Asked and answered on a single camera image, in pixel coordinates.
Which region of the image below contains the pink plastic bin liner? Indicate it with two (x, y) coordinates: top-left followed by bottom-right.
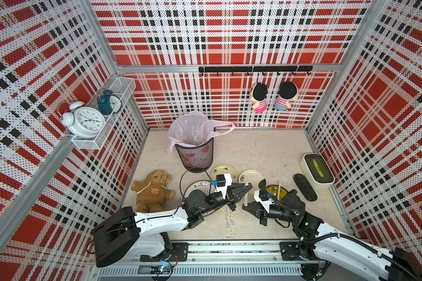
(166, 111), (236, 154)

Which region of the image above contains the doll with striped shirt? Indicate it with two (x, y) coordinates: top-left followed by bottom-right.
(274, 81), (298, 111)

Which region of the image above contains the green circuit board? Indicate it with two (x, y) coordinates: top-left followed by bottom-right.
(150, 264), (172, 275)

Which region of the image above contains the black remote control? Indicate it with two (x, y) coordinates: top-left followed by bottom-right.
(293, 173), (318, 202)

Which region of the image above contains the chopsticks pack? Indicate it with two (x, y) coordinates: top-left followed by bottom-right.
(225, 207), (235, 240)
(243, 183), (250, 206)

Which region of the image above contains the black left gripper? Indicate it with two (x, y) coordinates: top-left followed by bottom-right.
(200, 184), (252, 215)

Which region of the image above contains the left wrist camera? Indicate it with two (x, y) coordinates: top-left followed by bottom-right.
(212, 173), (232, 199)

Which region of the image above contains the teal alarm clock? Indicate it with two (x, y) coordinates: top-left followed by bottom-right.
(97, 90), (123, 115)

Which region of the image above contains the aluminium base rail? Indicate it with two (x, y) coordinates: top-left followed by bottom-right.
(86, 240), (335, 281)

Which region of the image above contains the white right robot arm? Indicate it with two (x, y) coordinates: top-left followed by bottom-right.
(243, 190), (422, 281)

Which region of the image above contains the white orange patterned plate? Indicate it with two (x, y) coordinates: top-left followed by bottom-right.
(183, 180), (215, 219)

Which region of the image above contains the black hook rail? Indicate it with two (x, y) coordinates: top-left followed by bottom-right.
(198, 65), (314, 74)

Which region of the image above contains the white wire wall shelf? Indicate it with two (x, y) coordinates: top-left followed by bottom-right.
(62, 77), (136, 150)

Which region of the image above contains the brown teddy bear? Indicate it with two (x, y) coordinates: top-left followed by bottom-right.
(131, 170), (176, 213)

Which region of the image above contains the doll with pink dress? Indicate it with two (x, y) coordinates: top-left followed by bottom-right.
(250, 83), (267, 114)

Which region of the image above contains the white box with green display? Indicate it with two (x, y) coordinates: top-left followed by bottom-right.
(300, 153), (335, 190)

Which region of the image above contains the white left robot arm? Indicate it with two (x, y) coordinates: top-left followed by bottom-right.
(91, 183), (253, 268)

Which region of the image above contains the cream plate with flowers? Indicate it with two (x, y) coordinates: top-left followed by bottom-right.
(210, 164), (238, 183)

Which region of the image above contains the black mesh trash bin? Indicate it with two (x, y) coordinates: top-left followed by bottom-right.
(175, 138), (214, 173)

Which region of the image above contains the cream plate with black pattern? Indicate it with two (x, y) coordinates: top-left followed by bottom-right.
(237, 169), (266, 194)

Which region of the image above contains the yellow dark patterned plate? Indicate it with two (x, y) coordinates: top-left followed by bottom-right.
(266, 185), (288, 202)

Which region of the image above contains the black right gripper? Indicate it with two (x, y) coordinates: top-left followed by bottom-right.
(242, 200), (297, 227)

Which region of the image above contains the bare wooden chopsticks pair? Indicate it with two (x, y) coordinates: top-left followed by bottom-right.
(276, 180), (281, 200)

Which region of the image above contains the white alarm clock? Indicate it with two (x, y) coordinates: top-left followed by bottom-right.
(61, 101), (106, 139)

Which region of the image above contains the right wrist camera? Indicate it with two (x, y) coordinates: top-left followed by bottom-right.
(254, 190), (275, 213)

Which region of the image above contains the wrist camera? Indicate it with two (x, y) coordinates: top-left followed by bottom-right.
(212, 173), (232, 199)
(254, 190), (275, 213)

